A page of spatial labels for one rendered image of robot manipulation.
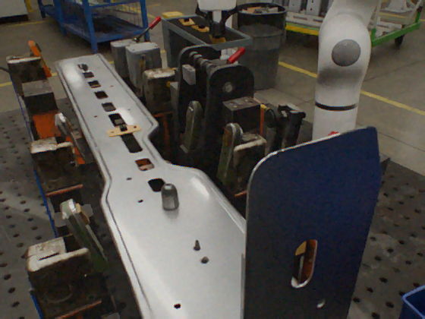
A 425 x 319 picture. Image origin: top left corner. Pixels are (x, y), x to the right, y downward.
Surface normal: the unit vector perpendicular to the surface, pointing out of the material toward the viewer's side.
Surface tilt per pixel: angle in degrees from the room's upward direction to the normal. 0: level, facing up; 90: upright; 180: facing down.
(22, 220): 0
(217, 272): 0
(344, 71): 126
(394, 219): 0
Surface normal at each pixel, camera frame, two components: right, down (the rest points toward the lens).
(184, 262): -0.04, -0.84
